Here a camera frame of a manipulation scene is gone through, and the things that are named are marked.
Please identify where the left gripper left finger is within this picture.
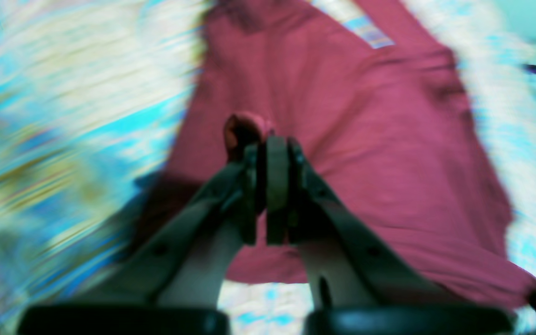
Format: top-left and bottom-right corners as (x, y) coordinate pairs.
(19, 144), (266, 335)

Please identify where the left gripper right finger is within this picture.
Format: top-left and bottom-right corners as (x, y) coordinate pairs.
(266, 136), (513, 335)

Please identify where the maroon t-shirt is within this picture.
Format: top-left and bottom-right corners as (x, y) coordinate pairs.
(132, 0), (536, 310)

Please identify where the patterned tablecloth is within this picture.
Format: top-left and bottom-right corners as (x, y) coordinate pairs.
(0, 0), (536, 335)

